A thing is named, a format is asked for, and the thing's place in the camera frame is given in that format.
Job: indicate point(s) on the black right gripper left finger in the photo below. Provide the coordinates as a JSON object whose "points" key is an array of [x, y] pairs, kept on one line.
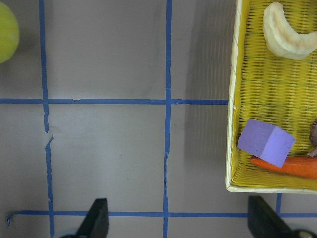
{"points": [[96, 222]]}

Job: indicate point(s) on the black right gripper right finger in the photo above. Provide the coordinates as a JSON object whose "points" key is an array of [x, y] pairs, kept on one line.
{"points": [[263, 221]]}

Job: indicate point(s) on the yellow tape roll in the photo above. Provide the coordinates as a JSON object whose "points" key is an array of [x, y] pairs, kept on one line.
{"points": [[9, 33]]}

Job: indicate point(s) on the orange toy carrot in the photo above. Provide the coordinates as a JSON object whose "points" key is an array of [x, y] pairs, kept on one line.
{"points": [[305, 167]]}

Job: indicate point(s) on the purple foam cube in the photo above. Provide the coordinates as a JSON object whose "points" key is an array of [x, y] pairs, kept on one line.
{"points": [[266, 141]]}

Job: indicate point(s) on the brown toy figure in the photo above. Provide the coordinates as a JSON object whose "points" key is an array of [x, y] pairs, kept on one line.
{"points": [[313, 139]]}

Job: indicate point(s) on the yellow woven basket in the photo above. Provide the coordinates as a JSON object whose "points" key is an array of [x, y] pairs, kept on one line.
{"points": [[272, 89]]}

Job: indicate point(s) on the pale yellow toy banana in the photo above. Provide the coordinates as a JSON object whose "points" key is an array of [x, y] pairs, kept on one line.
{"points": [[282, 39]]}

